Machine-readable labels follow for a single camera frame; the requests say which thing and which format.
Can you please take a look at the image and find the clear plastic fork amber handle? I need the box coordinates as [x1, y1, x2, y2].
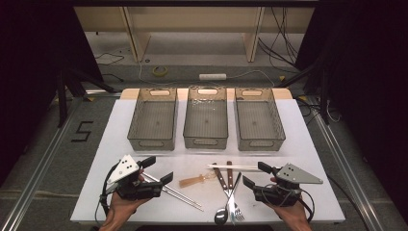
[178, 171, 217, 189]

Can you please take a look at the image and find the metal chopstick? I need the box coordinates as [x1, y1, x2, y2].
[141, 171, 203, 208]
[140, 177, 205, 213]

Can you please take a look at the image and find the yellow tape roll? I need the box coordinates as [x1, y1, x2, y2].
[151, 65, 168, 78]

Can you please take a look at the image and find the person's right hand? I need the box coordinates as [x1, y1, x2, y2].
[268, 198, 312, 225]

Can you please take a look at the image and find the grey translucent plastic bin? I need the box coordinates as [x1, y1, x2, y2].
[234, 87, 287, 152]
[183, 86, 229, 150]
[126, 87, 178, 152]

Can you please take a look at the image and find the black metal stand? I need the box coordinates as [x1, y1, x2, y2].
[275, 61, 331, 126]
[56, 65, 118, 129]

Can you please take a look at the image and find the white power strip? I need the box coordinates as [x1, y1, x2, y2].
[198, 73, 227, 81]

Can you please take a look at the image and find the hand-held gripper black cable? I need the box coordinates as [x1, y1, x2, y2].
[94, 162, 121, 225]
[261, 184, 317, 224]

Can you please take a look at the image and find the white chopstick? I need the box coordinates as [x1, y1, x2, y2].
[211, 166, 262, 171]
[206, 164, 260, 168]

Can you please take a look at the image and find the bundle of black cables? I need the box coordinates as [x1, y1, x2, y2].
[258, 7, 299, 70]

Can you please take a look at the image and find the black-handled metal spoon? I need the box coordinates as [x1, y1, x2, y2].
[214, 171, 242, 225]

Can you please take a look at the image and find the metal floor rail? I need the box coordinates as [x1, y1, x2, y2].
[0, 90, 124, 231]
[301, 95, 386, 231]

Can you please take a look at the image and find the wooden-handled metal fork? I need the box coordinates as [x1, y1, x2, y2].
[211, 162, 245, 222]

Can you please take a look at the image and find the person's left hand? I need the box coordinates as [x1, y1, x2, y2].
[105, 193, 151, 224]

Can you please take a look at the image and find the right hand-held gripper black cable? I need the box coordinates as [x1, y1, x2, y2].
[261, 184, 317, 224]

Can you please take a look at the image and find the white table mat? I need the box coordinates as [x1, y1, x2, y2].
[69, 97, 346, 225]

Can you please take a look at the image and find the thin black floor cable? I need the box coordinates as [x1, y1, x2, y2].
[94, 52, 125, 66]

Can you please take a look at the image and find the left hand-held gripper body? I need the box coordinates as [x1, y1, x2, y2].
[106, 154, 164, 202]

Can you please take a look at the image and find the black curtain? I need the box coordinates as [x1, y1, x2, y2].
[0, 0, 104, 187]
[294, 0, 408, 222]

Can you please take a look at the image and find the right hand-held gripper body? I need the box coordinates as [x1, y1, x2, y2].
[252, 163, 324, 208]

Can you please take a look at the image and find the wooden shelf unit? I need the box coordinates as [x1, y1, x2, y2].
[74, 6, 316, 64]

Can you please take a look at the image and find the wooden-handled knife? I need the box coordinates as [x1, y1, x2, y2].
[226, 160, 236, 225]

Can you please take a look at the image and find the thick black floor cable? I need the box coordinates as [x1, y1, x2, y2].
[325, 174, 371, 231]

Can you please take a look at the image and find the left hand-held gripper black cable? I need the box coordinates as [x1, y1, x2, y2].
[94, 162, 121, 225]

